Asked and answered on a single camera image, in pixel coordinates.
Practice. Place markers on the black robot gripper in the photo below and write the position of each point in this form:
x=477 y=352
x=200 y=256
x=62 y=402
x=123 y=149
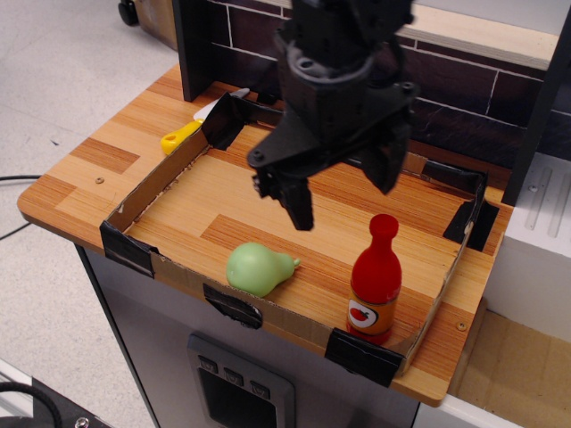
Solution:
x=344 y=98

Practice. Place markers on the red hot sauce bottle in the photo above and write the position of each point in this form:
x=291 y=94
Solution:
x=375 y=284

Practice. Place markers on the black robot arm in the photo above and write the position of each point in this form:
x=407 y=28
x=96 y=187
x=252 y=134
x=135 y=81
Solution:
x=364 y=19

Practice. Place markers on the green toy pear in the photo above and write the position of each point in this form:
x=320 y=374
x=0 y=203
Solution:
x=258 y=270

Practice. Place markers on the wooden shelf ledge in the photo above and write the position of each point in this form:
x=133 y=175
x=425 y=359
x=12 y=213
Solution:
x=491 y=39

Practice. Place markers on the white toy sink counter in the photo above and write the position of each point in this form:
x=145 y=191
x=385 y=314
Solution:
x=530 y=279

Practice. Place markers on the grey oven control panel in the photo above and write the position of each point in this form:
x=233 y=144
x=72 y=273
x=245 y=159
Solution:
x=236 y=392

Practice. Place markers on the black caster wheel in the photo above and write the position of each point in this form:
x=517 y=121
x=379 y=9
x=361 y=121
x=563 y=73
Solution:
x=128 y=12

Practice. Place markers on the yellow handled toy knife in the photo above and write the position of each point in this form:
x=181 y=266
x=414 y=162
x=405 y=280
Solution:
x=174 y=139

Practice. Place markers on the black vertical post left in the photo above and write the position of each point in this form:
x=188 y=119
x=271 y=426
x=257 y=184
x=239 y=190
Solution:
x=202 y=31

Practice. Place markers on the black vertical post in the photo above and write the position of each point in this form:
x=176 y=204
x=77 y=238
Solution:
x=202 y=31
x=557 y=71

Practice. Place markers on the black vertical post right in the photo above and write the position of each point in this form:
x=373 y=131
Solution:
x=557 y=71

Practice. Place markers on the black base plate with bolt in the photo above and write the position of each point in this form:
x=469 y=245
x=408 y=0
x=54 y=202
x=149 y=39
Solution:
x=72 y=414

